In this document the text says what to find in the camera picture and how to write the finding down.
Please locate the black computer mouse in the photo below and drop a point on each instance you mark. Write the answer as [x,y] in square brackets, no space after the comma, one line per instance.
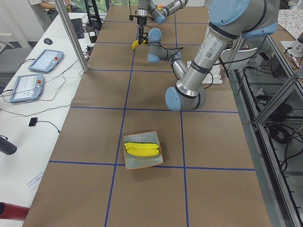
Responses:
[48,41]

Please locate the aluminium frame post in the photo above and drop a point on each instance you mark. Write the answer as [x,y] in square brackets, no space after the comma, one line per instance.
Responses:
[71,33]

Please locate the black keyboard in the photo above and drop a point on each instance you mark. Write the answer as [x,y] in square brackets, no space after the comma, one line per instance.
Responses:
[78,27]

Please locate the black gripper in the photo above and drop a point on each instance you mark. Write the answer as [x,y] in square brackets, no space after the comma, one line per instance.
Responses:
[142,21]

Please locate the yellow banana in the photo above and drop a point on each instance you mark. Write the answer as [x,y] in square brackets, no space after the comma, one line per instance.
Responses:
[135,44]
[141,145]
[143,152]

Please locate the teach pendant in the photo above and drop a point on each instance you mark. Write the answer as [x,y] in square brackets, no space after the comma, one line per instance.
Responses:
[27,88]
[46,61]

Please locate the teach pendant far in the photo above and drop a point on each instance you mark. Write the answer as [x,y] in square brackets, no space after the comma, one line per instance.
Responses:
[46,61]

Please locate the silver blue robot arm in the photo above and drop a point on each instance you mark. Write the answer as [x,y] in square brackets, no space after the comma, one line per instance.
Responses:
[229,19]
[159,13]

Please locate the teach pendant near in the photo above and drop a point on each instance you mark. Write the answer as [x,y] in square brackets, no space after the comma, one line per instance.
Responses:
[27,88]

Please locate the red cylinder object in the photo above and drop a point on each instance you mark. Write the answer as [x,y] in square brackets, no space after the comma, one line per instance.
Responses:
[13,212]

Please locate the black small box device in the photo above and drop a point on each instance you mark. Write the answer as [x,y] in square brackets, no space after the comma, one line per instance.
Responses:
[33,121]

